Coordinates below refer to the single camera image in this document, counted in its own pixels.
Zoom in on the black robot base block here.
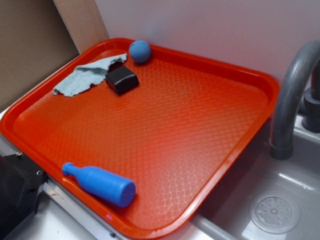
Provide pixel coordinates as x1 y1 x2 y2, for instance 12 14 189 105
0 152 47 240

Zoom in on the blue textured ball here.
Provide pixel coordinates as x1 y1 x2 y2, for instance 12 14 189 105
129 40 152 64

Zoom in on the red plastic tray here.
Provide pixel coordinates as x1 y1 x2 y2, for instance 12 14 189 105
0 38 280 240

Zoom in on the black rectangular block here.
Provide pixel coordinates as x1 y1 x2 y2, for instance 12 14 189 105
105 63 140 95

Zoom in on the blue plastic bottle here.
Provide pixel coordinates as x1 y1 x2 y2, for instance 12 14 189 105
62 162 137 207

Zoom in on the light blue cloth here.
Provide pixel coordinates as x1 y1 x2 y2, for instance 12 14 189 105
52 53 127 97

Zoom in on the grey curved faucet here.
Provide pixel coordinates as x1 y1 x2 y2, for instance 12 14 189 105
269 40 320 160

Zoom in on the grey toy sink basin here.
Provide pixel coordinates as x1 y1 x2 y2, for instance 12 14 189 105
192 123 320 240

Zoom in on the round sink drain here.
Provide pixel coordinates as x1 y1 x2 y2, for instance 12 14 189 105
249 191 301 235

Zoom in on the brown cardboard panel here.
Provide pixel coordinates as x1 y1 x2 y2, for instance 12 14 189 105
0 0 79 111

